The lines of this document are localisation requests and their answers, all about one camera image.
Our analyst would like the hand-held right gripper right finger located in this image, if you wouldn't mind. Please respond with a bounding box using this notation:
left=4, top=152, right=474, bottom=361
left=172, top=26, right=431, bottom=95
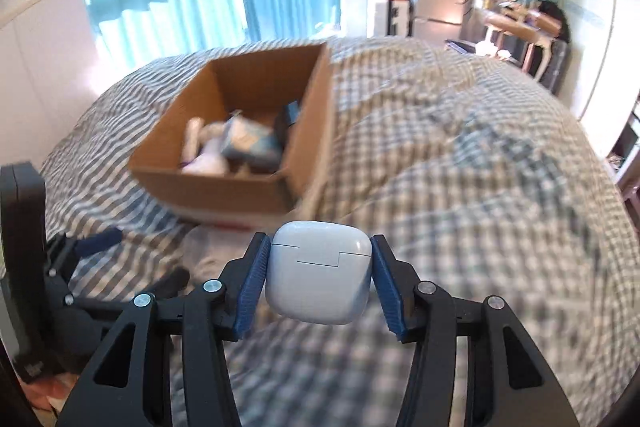
left=370, top=234, right=581, bottom=427

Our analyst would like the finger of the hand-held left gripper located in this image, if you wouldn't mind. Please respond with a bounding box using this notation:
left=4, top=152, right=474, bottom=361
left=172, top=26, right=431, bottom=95
left=65, top=268, right=191, bottom=323
left=47, top=227, right=123, bottom=269

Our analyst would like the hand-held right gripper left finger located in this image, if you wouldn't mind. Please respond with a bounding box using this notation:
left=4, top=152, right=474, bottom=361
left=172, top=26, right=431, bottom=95
left=55, top=232, right=273, bottom=427

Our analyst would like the white earbuds case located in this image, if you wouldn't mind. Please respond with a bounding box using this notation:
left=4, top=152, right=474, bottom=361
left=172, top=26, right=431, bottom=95
left=265, top=221, right=373, bottom=325

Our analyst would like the brown cardboard box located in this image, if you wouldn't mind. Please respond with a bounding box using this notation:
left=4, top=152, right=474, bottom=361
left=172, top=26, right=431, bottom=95
left=128, top=41, right=337, bottom=228

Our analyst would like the blue tissue pack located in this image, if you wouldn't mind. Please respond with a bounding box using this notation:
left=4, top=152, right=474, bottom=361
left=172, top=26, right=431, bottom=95
left=220, top=114, right=286, bottom=172

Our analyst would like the grey checkered blanket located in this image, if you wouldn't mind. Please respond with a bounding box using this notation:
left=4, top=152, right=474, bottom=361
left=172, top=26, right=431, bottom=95
left=40, top=34, right=626, bottom=427

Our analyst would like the black padded bench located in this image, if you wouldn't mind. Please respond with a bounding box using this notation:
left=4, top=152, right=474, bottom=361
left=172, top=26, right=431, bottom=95
left=445, top=38, right=488, bottom=55

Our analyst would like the white suitcase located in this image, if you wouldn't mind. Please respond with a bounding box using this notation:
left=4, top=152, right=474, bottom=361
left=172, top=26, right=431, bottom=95
left=366, top=0, right=413, bottom=38

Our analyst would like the grey suitcase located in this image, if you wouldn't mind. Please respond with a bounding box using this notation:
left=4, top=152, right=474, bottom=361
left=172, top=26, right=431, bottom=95
left=537, top=42, right=571, bottom=90

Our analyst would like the silver fridge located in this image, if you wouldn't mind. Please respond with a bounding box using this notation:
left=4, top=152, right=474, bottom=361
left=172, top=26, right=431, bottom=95
left=411, top=0, right=476, bottom=45

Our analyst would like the wooden chair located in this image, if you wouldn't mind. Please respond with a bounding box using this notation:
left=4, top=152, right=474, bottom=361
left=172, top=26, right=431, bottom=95
left=482, top=14, right=538, bottom=58

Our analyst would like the white dressing table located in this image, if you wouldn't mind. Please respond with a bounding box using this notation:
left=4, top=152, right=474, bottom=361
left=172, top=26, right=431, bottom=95
left=480, top=4, right=558, bottom=80

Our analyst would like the black bag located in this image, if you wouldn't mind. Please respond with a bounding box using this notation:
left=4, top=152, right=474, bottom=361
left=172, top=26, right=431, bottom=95
left=532, top=0, right=571, bottom=42

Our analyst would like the white sliding wardrobe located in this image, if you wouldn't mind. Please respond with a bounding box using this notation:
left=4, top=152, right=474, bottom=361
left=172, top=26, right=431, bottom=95
left=562, top=0, right=640, bottom=188

